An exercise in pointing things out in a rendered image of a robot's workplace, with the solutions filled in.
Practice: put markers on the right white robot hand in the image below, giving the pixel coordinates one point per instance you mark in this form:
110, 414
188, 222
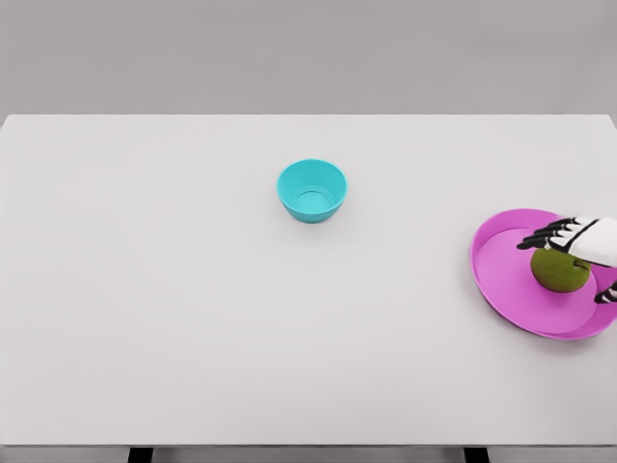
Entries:
594, 241

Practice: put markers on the green apple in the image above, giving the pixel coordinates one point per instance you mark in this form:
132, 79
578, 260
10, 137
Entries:
556, 272

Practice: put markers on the pink plate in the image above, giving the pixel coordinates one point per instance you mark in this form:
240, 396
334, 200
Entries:
506, 280

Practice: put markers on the blue bowl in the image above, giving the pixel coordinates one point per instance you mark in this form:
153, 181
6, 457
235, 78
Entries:
312, 191

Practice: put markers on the white table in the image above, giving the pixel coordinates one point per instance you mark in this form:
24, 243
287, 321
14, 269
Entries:
241, 313

